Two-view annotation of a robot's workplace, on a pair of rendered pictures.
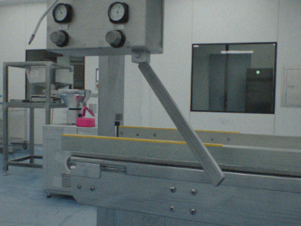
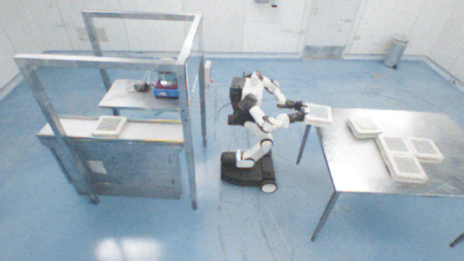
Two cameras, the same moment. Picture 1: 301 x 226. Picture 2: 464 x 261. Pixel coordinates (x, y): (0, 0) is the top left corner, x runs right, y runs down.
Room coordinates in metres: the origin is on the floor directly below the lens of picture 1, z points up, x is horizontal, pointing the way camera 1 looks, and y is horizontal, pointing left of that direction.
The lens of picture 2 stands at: (2.65, -0.11, 2.58)
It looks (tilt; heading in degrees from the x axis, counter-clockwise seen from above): 41 degrees down; 160
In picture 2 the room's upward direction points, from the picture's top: 2 degrees clockwise
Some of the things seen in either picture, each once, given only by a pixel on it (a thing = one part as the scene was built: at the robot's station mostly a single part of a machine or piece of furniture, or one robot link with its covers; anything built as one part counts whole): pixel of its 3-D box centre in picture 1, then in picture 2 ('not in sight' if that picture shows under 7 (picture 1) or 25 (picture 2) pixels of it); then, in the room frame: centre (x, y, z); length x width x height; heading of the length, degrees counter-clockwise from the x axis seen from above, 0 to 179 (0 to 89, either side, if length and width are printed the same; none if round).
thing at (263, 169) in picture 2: not in sight; (246, 163); (0.76, 0.83, 0.19); 0.64 x 0.52 x 0.33; 72
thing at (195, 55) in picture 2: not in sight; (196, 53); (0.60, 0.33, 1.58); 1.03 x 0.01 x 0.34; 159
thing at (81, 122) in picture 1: (85, 122); not in sight; (3.46, 0.65, 0.80); 0.16 x 0.12 x 0.09; 73
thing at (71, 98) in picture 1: (80, 107); not in sight; (3.75, 0.77, 0.95); 0.49 x 0.36 x 0.37; 73
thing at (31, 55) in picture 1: (54, 77); not in sight; (6.70, 1.89, 1.43); 1.32 x 0.01 x 1.11; 73
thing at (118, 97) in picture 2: not in sight; (146, 95); (0.77, -0.14, 1.36); 0.62 x 0.38 x 0.04; 69
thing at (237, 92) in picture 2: not in sight; (246, 95); (0.73, 0.76, 1.16); 0.34 x 0.30 x 0.36; 150
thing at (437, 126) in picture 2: not in sight; (399, 146); (1.54, 2.02, 0.88); 1.50 x 1.10 x 0.04; 69
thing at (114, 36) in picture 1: (114, 35); not in sight; (0.63, 0.07, 1.17); 0.03 x 0.03 x 0.04; 69
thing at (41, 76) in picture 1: (48, 120); not in sight; (4.42, 1.32, 0.75); 1.43 x 1.06 x 1.50; 73
